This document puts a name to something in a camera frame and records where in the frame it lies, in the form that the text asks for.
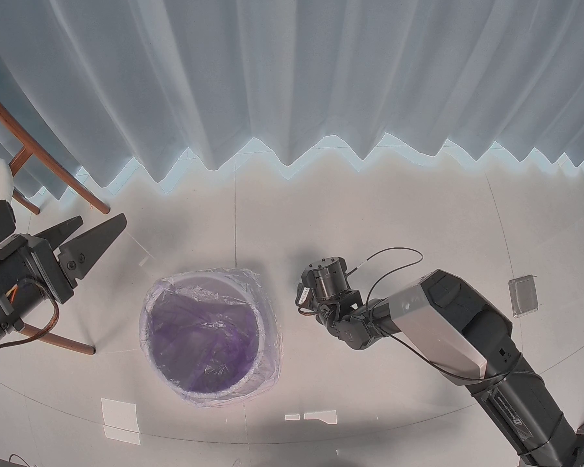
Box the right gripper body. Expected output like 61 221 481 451
296 284 322 316

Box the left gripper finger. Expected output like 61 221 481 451
33 215 84 254
58 213 128 282

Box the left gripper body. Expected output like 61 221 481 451
0 235 76 341

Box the purple plastic bag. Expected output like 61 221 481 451
139 267 283 409

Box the white trash bin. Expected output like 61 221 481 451
143 270 268 400

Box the pale blue curtain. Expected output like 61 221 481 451
0 0 584 200

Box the black cable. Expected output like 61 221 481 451
348 247 424 310

